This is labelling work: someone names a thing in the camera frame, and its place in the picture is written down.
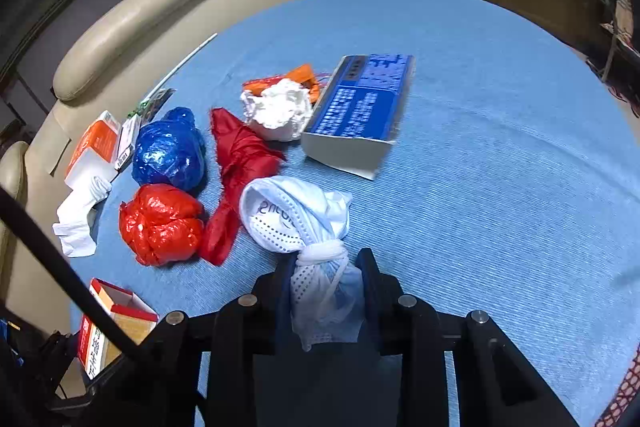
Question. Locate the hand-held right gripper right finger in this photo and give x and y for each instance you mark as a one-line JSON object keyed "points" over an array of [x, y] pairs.
{"points": [[370, 292]]}

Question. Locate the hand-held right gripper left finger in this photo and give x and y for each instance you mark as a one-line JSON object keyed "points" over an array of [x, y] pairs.
{"points": [[282, 302]]}

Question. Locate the orange and white carton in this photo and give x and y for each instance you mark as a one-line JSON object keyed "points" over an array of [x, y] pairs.
{"points": [[125, 322]]}

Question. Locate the face mask bundle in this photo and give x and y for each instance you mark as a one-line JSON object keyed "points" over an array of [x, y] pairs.
{"points": [[280, 217]]}

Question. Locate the white paper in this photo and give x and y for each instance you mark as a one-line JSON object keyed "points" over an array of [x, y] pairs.
{"points": [[277, 107]]}

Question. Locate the red mesh basket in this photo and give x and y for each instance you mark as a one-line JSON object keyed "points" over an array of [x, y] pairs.
{"points": [[625, 397]]}

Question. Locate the red plastic bag ball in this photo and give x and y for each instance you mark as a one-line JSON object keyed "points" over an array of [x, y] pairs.
{"points": [[160, 222]]}

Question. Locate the red flat plastic bag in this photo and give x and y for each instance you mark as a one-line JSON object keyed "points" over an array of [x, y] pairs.
{"points": [[240, 157]]}

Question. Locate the blue printed box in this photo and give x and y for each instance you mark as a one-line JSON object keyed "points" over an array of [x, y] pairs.
{"points": [[350, 107]]}

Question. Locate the blue plastic bag ball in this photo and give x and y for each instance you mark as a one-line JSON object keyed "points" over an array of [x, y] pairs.
{"points": [[167, 152]]}

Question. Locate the small white and black packet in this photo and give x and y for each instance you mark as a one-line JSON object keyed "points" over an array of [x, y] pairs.
{"points": [[127, 142]]}

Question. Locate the green and black packet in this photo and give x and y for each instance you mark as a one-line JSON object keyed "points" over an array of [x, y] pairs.
{"points": [[152, 103]]}

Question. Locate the orange and white box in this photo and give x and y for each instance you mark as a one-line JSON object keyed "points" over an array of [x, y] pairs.
{"points": [[92, 142]]}

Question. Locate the thin white stick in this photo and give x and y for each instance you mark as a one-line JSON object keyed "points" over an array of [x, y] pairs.
{"points": [[182, 64]]}

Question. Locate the beige leather sofa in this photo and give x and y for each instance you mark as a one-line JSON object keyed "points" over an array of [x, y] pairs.
{"points": [[150, 12]]}

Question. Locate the metal frame chair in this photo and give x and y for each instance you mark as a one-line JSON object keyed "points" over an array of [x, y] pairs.
{"points": [[620, 32]]}

